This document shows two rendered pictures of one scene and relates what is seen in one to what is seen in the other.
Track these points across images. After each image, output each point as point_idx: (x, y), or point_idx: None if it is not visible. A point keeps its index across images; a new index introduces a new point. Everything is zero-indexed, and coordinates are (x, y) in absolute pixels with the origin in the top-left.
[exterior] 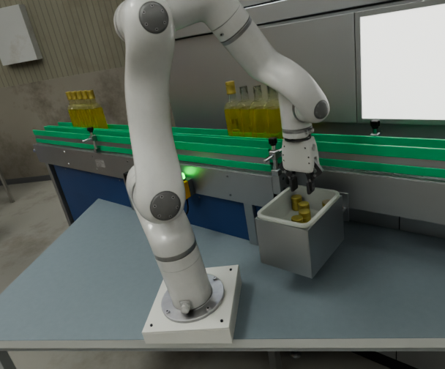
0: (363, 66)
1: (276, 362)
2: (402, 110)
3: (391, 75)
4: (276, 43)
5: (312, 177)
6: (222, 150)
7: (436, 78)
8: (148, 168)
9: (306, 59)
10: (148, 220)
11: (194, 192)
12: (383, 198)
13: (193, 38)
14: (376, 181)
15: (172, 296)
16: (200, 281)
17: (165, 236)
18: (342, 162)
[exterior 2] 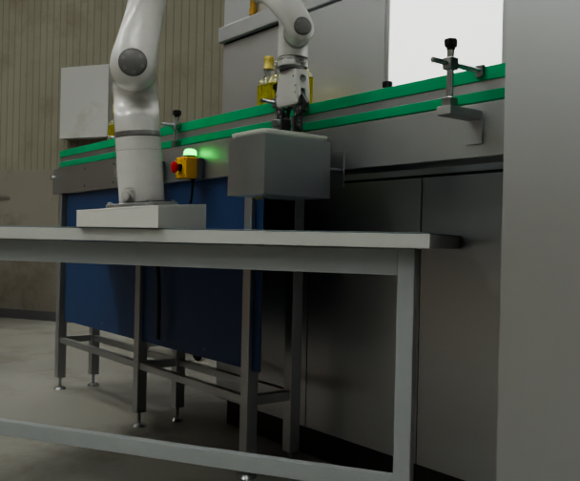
0: (391, 36)
1: (246, 432)
2: (420, 77)
3: (411, 41)
4: (324, 24)
5: (298, 110)
6: (238, 115)
7: (445, 38)
8: (129, 30)
9: (346, 36)
10: (115, 73)
11: (202, 176)
12: (371, 146)
13: (258, 33)
14: (366, 128)
15: (119, 185)
16: (151, 174)
17: (128, 110)
18: (345, 118)
